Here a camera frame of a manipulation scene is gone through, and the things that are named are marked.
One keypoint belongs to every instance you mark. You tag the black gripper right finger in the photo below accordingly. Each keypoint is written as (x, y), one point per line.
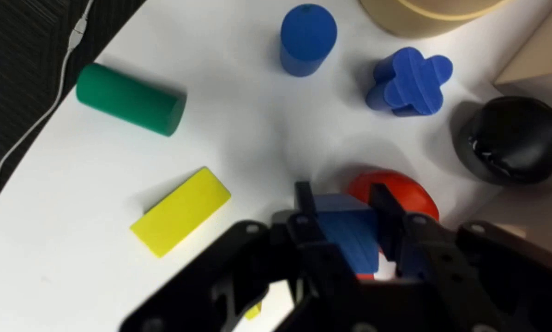
(392, 221)

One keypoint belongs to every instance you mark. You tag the blue rectangular block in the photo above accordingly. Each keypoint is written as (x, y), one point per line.
(349, 236)

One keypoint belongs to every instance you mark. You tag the yellow rectangular block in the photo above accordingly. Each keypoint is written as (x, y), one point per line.
(180, 214)

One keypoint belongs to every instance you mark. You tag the blue clover block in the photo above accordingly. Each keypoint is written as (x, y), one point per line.
(410, 83)

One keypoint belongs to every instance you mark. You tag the green cylinder block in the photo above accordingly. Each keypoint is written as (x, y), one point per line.
(128, 98)

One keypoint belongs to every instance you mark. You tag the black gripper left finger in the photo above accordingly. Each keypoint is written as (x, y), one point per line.
(305, 209)

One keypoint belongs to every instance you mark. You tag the black glossy rounded object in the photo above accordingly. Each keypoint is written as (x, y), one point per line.
(516, 140)

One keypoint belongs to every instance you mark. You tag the open wooden tray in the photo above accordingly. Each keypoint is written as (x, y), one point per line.
(536, 61)

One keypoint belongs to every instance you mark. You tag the yellow L-shaped block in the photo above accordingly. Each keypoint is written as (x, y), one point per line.
(253, 310)

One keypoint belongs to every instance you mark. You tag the red half-round block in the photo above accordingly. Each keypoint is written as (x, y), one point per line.
(414, 192)

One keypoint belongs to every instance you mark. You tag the blue cylinder block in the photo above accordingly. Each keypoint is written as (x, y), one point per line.
(307, 37)

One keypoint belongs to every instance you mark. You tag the wooden shape sorter box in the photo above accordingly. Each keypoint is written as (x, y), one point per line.
(534, 205)

